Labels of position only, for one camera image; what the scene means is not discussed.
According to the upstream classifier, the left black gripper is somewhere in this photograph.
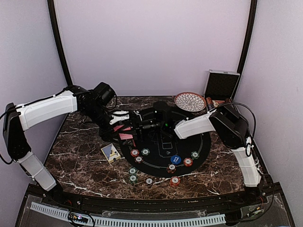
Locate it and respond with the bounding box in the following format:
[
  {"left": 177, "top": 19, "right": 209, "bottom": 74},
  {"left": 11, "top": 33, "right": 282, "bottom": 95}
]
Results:
[{"left": 83, "top": 104, "right": 122, "bottom": 143}]

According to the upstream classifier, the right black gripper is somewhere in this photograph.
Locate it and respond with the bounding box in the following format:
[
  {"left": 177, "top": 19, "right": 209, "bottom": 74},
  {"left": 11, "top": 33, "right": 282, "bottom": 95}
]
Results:
[{"left": 118, "top": 115, "right": 164, "bottom": 142}]

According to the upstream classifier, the red-backed playing card deck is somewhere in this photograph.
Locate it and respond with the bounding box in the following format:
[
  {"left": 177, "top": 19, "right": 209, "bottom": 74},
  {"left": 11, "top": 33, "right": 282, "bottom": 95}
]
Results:
[{"left": 114, "top": 125, "right": 133, "bottom": 140}]

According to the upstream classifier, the red poker chip stack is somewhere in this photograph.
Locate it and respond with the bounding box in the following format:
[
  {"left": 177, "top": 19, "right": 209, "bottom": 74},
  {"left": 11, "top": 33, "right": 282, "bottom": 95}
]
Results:
[{"left": 169, "top": 176, "right": 180, "bottom": 187}]

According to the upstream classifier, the green poker chip stack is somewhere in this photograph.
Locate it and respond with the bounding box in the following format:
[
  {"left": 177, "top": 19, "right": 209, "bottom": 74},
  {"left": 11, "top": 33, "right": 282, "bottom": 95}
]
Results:
[{"left": 129, "top": 175, "right": 138, "bottom": 184}]

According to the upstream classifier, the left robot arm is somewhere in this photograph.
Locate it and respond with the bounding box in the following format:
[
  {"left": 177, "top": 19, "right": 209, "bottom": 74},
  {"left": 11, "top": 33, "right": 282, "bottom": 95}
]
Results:
[{"left": 1, "top": 82, "right": 130, "bottom": 206}]

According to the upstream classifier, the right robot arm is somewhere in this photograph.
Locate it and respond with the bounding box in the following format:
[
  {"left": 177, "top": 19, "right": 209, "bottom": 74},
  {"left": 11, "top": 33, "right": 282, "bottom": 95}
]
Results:
[{"left": 123, "top": 102, "right": 261, "bottom": 205}]

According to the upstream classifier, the patterned ceramic plate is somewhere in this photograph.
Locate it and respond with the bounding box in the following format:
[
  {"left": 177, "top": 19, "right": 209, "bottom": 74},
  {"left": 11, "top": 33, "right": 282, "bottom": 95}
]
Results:
[{"left": 174, "top": 92, "right": 206, "bottom": 112}]

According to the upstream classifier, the round black poker mat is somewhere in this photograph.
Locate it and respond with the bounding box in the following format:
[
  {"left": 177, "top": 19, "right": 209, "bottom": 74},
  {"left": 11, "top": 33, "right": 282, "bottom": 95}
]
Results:
[{"left": 119, "top": 108, "right": 211, "bottom": 178}]

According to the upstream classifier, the blue small blind button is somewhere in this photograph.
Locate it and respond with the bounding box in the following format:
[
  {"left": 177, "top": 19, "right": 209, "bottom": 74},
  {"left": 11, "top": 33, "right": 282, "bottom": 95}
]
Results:
[{"left": 170, "top": 155, "right": 182, "bottom": 165}]

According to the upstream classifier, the yellow playing card box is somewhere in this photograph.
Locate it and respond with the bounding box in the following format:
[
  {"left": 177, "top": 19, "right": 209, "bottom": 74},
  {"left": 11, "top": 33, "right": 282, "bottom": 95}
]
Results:
[{"left": 101, "top": 144, "right": 121, "bottom": 164}]

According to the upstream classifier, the aluminium poker chip case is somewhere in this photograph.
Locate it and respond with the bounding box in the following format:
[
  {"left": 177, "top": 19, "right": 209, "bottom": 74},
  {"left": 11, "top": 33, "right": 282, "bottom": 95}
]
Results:
[{"left": 204, "top": 70, "right": 241, "bottom": 101}]

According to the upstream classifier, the left black frame post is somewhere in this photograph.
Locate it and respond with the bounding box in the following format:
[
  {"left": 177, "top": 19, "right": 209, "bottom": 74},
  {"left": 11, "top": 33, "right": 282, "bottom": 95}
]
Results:
[{"left": 47, "top": 0, "right": 73, "bottom": 86}]

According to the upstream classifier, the black frame post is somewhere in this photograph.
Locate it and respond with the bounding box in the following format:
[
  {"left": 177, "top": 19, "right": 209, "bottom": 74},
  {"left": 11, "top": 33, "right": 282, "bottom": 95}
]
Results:
[
  {"left": 47, "top": 0, "right": 73, "bottom": 86},
  {"left": 237, "top": 0, "right": 258, "bottom": 75}
]

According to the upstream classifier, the white slotted cable duct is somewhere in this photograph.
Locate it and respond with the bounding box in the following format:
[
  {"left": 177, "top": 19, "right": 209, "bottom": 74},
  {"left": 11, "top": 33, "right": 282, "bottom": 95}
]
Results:
[{"left": 29, "top": 202, "right": 226, "bottom": 227}]

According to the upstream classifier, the right black frame post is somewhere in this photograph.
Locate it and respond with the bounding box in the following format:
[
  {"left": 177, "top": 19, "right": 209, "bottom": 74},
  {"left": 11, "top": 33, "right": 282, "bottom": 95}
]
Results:
[{"left": 237, "top": 0, "right": 258, "bottom": 75}]

